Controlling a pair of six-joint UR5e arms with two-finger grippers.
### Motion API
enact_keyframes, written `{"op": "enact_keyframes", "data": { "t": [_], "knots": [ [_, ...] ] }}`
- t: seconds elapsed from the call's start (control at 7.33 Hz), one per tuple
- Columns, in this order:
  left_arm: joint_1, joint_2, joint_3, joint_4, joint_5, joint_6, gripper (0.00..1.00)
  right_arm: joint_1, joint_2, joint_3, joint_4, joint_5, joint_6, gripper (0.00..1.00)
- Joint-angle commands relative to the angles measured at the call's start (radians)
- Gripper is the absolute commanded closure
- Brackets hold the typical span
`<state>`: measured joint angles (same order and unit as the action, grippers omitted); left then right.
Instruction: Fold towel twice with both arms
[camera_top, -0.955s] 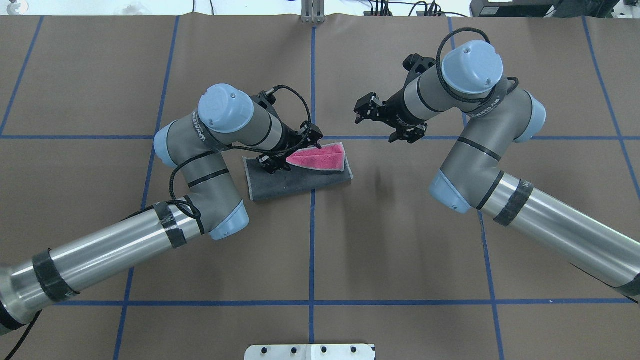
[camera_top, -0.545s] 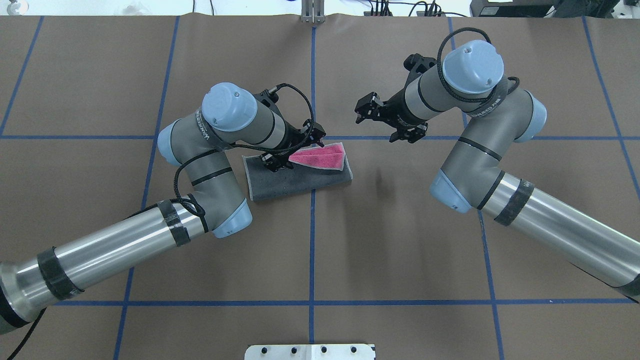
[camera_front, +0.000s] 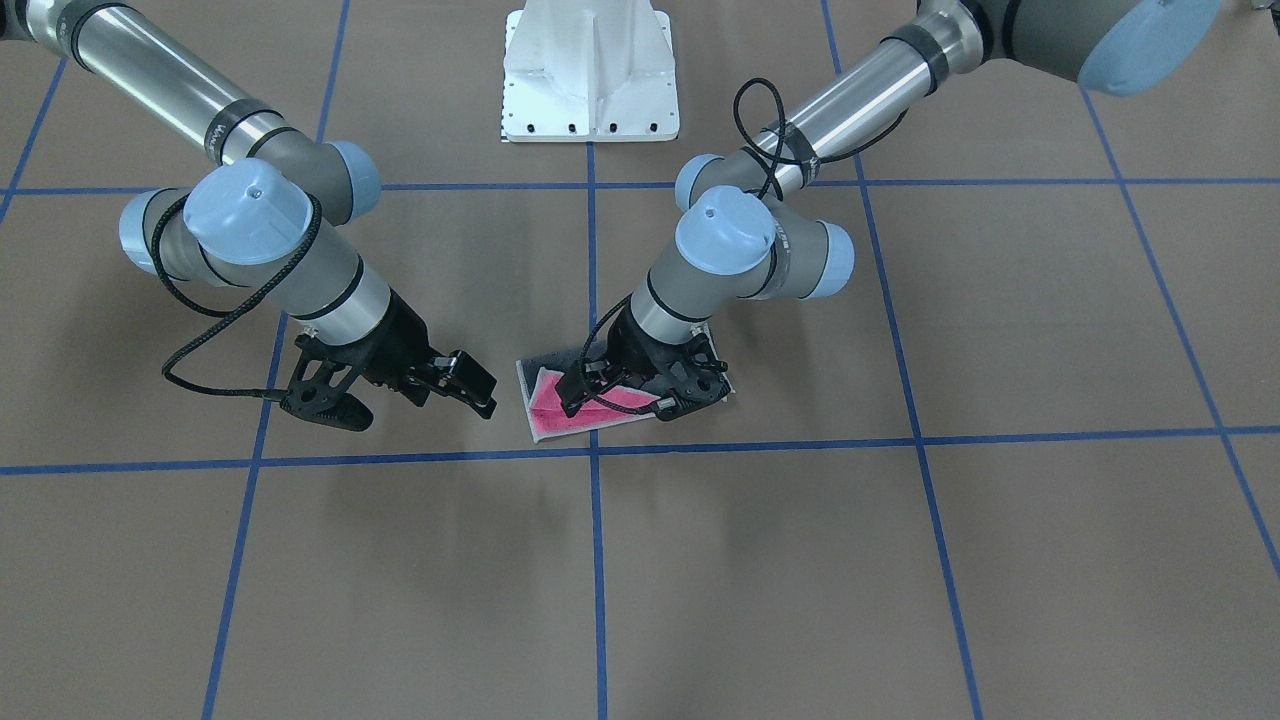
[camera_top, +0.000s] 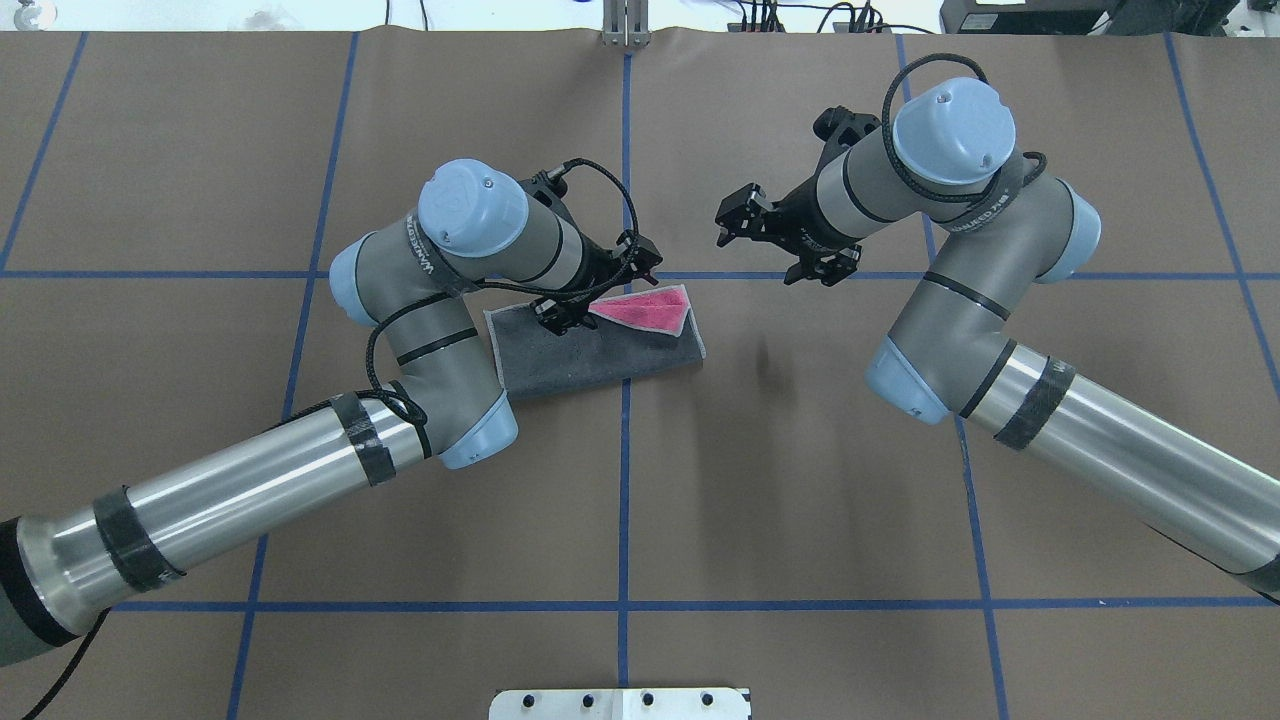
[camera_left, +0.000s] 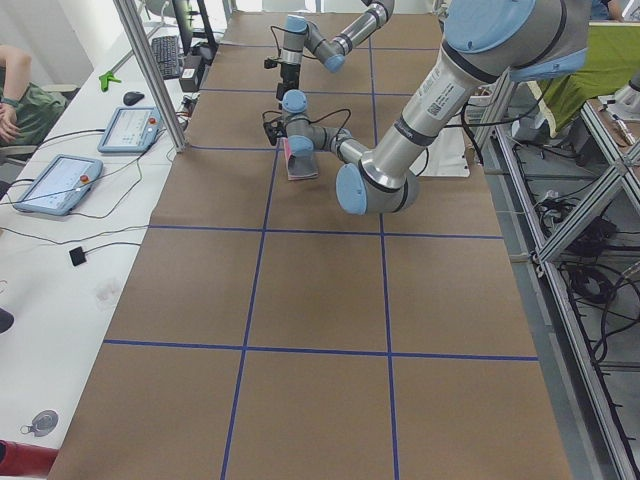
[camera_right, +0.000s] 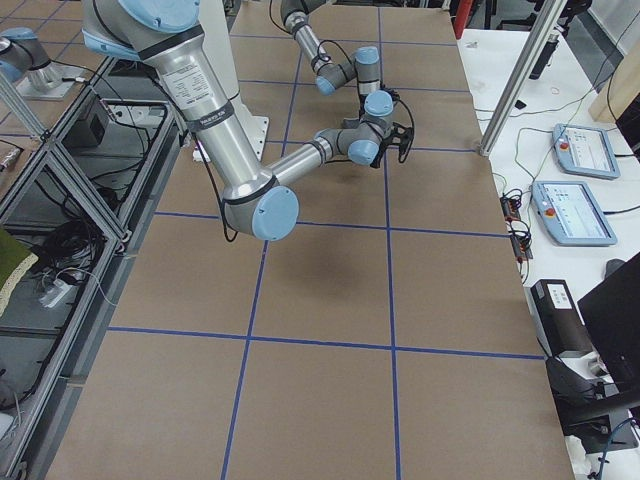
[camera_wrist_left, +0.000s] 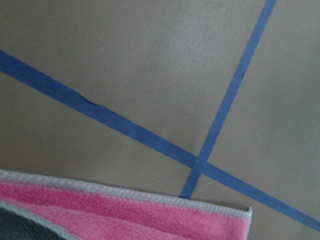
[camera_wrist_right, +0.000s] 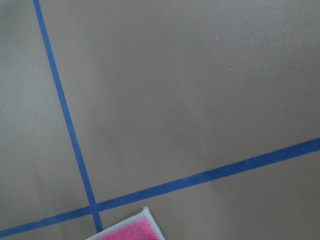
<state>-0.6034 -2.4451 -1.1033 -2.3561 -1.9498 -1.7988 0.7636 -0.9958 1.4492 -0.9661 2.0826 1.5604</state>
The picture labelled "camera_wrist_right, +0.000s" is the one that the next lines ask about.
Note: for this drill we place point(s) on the pink and grey towel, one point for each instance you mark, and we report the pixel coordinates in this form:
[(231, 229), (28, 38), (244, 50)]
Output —
[(141, 226)]

